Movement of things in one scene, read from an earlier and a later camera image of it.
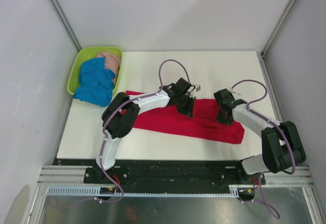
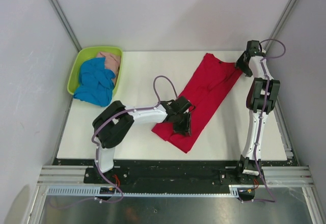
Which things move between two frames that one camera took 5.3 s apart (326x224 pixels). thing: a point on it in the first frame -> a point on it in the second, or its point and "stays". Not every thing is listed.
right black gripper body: [225, 120] -> [243, 65]
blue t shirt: [96, 82] stays
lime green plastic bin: [89, 52] stays
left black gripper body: [184, 103] -> [182, 123]
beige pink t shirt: [112, 62] stays
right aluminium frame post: [284, 17] stays
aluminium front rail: [74, 175] stays
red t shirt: [163, 119] -> [207, 86]
